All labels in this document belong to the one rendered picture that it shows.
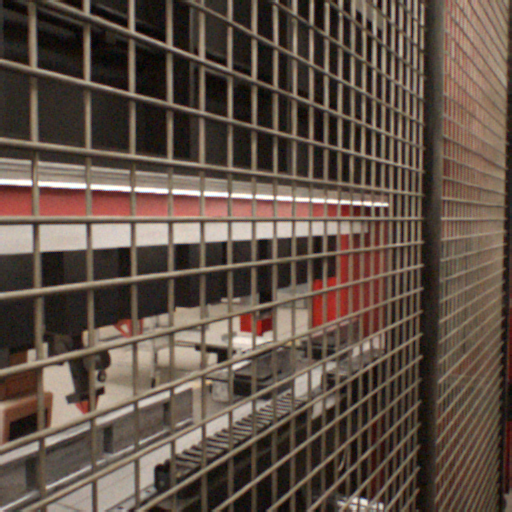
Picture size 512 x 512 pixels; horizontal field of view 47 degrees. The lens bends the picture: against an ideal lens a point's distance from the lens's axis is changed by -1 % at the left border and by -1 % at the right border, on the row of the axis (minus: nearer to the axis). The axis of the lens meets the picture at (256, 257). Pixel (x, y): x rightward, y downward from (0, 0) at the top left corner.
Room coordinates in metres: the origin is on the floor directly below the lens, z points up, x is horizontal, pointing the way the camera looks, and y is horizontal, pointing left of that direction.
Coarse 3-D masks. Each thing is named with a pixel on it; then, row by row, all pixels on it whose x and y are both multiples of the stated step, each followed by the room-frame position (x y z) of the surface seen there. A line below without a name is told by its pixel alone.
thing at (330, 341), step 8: (288, 344) 1.85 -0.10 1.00; (312, 344) 1.75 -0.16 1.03; (320, 344) 1.74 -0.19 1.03; (328, 344) 1.72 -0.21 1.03; (344, 344) 1.77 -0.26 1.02; (352, 344) 1.79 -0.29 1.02; (304, 352) 1.75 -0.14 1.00; (312, 352) 1.74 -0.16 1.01; (320, 352) 1.72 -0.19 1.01; (328, 352) 1.71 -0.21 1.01; (352, 352) 1.79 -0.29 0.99
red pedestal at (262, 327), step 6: (240, 318) 3.76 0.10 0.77; (246, 318) 3.73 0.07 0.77; (264, 318) 3.72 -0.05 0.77; (270, 318) 3.78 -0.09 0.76; (240, 324) 3.76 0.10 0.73; (246, 324) 3.73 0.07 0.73; (258, 324) 3.69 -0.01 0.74; (264, 324) 3.71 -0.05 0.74; (270, 324) 3.78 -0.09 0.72; (240, 330) 3.76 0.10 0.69; (246, 330) 3.73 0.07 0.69; (258, 330) 3.69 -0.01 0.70; (264, 330) 3.71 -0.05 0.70; (270, 330) 3.78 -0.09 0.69
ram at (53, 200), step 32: (0, 192) 1.02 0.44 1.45; (64, 192) 1.14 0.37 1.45; (96, 192) 1.21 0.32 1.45; (128, 192) 1.29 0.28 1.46; (160, 192) 1.39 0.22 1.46; (128, 224) 1.29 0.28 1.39; (160, 224) 1.39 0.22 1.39; (192, 224) 1.49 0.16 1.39; (224, 224) 1.62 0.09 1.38; (288, 224) 1.95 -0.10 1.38; (320, 224) 2.17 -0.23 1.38
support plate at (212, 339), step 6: (192, 336) 2.00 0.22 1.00; (198, 336) 2.00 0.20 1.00; (210, 336) 2.00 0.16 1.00; (216, 336) 2.00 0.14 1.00; (240, 336) 2.01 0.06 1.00; (246, 336) 2.00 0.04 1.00; (258, 336) 2.00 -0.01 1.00; (186, 342) 1.93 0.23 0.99; (192, 342) 1.92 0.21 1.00; (198, 342) 1.91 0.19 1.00; (210, 342) 1.91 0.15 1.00; (216, 342) 1.91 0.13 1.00; (222, 342) 1.91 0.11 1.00; (222, 348) 1.86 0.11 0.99; (234, 348) 1.84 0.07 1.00; (240, 348) 1.83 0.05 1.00
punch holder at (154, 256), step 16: (128, 256) 1.32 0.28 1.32; (144, 256) 1.34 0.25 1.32; (160, 256) 1.38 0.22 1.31; (128, 272) 1.32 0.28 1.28; (144, 272) 1.34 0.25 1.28; (160, 272) 1.38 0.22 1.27; (128, 288) 1.32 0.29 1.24; (144, 288) 1.33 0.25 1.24; (160, 288) 1.38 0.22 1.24; (128, 304) 1.32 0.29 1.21; (144, 304) 1.33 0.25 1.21; (160, 304) 1.38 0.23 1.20
